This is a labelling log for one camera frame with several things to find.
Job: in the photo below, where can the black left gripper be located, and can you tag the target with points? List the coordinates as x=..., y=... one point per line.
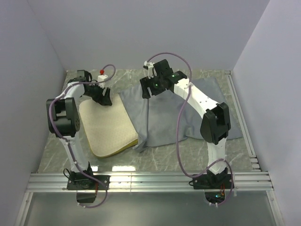
x=105, y=100

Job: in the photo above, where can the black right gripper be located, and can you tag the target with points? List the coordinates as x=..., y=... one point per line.
x=146, y=83

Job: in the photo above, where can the cream quilted pillow yellow edge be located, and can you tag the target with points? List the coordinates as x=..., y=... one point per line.
x=109, y=129

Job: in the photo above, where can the grey pillowcase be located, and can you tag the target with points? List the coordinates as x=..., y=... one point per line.
x=155, y=119

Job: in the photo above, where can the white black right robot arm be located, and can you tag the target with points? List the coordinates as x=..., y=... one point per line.
x=215, y=116

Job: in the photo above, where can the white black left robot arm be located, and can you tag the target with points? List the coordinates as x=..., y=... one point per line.
x=64, y=121

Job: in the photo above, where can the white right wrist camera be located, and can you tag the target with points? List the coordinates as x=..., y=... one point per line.
x=149, y=66

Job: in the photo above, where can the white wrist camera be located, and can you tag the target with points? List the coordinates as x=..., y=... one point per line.
x=102, y=77
x=149, y=66

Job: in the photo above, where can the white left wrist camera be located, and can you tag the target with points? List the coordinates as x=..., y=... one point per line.
x=102, y=77

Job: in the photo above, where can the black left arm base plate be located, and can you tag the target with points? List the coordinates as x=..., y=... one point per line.
x=81, y=182

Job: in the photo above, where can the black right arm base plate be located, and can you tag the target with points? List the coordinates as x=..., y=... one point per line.
x=200, y=182

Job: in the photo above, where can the aluminium right side rail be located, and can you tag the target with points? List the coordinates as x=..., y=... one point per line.
x=252, y=155

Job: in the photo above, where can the aluminium front rail frame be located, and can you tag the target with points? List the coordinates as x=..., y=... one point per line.
x=150, y=199

